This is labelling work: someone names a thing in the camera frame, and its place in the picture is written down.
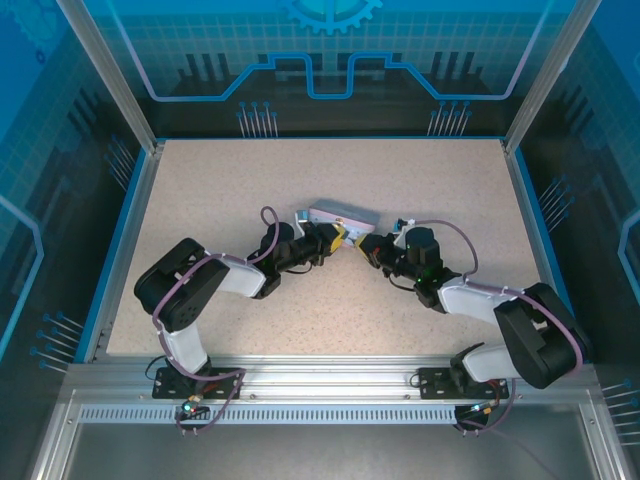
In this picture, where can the aluminium corner post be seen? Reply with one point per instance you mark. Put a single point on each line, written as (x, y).
(547, 75)
(114, 75)

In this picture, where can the connector with green light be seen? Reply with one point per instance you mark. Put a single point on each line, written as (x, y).
(192, 406)
(480, 409)

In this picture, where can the left connector with green light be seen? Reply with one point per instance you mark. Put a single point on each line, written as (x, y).
(192, 406)

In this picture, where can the aluminium right corner post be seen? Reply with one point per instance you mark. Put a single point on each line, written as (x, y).
(547, 75)

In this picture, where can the grey metal sheet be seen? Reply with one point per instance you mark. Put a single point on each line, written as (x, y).
(325, 450)

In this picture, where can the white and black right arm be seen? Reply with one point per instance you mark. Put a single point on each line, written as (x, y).
(475, 300)

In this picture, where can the aluminium left side rail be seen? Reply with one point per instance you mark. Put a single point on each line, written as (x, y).
(127, 250)

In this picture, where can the right connector with green light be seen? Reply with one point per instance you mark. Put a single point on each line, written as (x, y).
(480, 409)

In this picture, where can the aluminium right side rail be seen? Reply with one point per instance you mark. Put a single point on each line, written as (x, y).
(537, 250)

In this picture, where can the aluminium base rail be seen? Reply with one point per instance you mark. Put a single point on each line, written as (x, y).
(330, 380)

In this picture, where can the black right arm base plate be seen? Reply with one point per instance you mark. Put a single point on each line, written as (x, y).
(432, 385)

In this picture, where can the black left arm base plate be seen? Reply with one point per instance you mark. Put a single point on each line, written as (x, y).
(172, 394)

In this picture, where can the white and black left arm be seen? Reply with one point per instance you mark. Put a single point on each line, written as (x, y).
(240, 277)

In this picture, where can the aluminium left corner post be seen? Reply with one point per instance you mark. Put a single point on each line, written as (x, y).
(114, 75)

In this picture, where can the light blue cartoon tin box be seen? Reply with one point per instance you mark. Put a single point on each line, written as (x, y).
(345, 212)

